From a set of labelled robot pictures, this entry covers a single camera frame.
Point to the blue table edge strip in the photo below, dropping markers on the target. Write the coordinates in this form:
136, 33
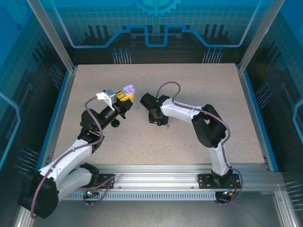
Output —
261, 118
56, 106

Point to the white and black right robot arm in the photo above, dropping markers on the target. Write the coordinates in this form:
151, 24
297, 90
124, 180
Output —
182, 111

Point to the aluminium frame beam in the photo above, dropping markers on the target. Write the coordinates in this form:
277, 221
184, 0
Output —
287, 220
23, 223

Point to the grey metal base tray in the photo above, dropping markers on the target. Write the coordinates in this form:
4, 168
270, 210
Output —
154, 215

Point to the purple earbud charging case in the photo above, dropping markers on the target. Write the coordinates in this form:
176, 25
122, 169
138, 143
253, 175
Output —
129, 89

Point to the aluminium frame post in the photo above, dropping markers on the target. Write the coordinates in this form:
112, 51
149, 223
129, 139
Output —
53, 35
260, 35

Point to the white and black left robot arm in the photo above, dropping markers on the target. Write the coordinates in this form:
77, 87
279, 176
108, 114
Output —
71, 153

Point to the aluminium side rail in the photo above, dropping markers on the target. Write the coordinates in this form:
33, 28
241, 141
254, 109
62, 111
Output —
244, 78
63, 106

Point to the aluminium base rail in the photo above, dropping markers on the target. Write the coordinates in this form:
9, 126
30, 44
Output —
154, 175

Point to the black earbud charging case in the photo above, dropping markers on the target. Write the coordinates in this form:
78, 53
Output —
115, 124

